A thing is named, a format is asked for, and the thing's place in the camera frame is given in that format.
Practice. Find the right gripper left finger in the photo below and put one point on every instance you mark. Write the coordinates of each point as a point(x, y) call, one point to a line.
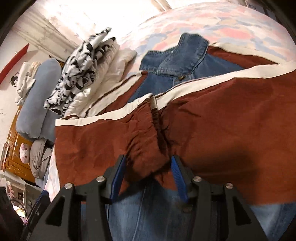
point(61, 220)

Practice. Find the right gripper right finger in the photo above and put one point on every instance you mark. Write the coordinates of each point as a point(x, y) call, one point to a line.
point(219, 212)

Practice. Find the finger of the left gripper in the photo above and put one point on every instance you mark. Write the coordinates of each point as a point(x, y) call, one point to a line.
point(37, 208)

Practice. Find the denim and rust jacket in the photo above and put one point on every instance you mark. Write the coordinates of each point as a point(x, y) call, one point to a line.
point(228, 112)

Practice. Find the white clothes on blanket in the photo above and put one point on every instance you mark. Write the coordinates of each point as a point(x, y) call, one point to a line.
point(25, 81)

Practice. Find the orange wooden headboard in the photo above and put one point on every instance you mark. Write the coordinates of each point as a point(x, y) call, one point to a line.
point(10, 158)

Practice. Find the pink plush toy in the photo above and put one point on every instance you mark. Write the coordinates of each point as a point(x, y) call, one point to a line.
point(24, 153)

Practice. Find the blue folded blanket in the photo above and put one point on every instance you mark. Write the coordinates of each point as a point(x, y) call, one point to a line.
point(33, 120)

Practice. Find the black white lettered folded garment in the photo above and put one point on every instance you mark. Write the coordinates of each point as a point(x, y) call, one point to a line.
point(79, 71)

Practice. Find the white folded puffer coat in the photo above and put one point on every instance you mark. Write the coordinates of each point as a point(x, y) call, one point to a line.
point(108, 74)

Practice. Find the sheer floral curtain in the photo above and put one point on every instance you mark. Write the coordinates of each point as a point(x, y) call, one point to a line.
point(58, 27)

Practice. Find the pastel patchwork bed cover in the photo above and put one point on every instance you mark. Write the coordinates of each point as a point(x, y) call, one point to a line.
point(218, 23)

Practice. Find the cartoon face wall sticker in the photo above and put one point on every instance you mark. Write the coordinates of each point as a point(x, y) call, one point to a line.
point(14, 80)

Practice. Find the red wall shelf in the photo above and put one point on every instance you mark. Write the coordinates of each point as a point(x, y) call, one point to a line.
point(13, 62)

